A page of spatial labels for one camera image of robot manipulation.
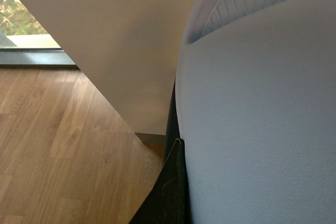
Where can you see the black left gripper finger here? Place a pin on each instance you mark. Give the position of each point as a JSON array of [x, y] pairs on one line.
[[168, 201]]

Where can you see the left window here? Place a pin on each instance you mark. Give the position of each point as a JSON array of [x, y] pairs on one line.
[[25, 43]]

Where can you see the black metal shoe rack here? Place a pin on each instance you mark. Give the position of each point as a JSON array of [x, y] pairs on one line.
[[172, 129]]

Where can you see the light blue slipper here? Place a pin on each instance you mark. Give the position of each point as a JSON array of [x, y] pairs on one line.
[[255, 99]]

